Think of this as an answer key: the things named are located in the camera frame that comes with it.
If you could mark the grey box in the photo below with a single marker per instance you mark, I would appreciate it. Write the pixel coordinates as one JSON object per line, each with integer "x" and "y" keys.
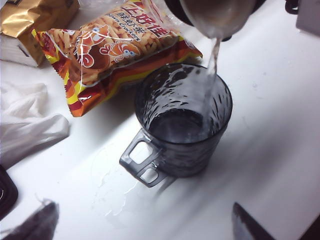
{"x": 308, "y": 15}

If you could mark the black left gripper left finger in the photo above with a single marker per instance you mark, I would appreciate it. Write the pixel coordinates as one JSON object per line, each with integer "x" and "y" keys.
{"x": 35, "y": 225}

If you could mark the dark textured glass mug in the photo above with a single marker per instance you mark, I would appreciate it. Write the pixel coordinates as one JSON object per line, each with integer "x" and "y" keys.
{"x": 180, "y": 150}

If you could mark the white plastic bag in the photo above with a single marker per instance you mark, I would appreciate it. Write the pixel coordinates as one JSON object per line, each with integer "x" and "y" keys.
{"x": 25, "y": 125}

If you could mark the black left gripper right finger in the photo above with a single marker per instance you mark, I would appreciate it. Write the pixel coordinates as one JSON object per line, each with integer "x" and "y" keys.
{"x": 247, "y": 225}

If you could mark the gold tissue pack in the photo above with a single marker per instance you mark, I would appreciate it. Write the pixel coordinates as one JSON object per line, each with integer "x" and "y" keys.
{"x": 37, "y": 15}

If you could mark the prawn crackers snack bag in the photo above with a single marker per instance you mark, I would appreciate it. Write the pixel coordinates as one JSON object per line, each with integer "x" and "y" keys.
{"x": 112, "y": 50}

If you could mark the black Thermos flask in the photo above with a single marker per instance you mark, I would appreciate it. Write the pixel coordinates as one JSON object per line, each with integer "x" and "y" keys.
{"x": 217, "y": 15}

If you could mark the black smartphone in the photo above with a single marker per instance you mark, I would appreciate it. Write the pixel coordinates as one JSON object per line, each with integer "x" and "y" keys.
{"x": 7, "y": 195}

